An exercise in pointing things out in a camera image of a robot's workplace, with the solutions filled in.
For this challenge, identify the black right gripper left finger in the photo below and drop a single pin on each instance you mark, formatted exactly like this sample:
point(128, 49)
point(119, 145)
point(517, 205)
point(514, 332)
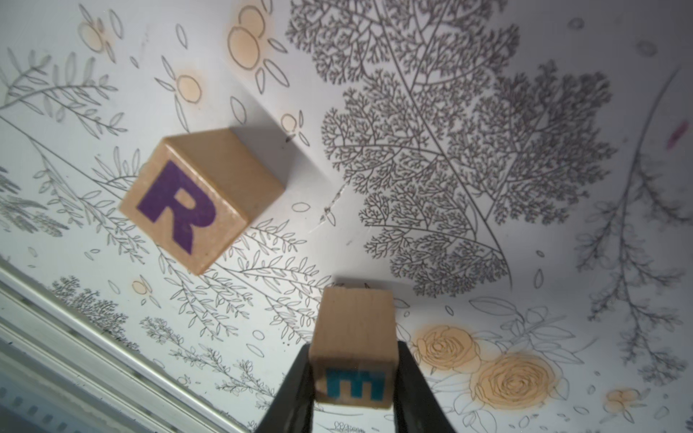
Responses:
point(292, 409)

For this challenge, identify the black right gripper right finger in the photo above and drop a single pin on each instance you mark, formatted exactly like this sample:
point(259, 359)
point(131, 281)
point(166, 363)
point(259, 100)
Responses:
point(416, 408)

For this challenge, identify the wooden E letter block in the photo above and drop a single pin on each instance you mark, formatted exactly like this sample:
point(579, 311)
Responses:
point(354, 349)

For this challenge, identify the wooden R letter block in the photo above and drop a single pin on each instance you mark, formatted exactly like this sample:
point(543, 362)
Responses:
point(197, 193)

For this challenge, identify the floral patterned table mat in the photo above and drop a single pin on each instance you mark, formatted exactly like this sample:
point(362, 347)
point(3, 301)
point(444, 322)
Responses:
point(517, 173)

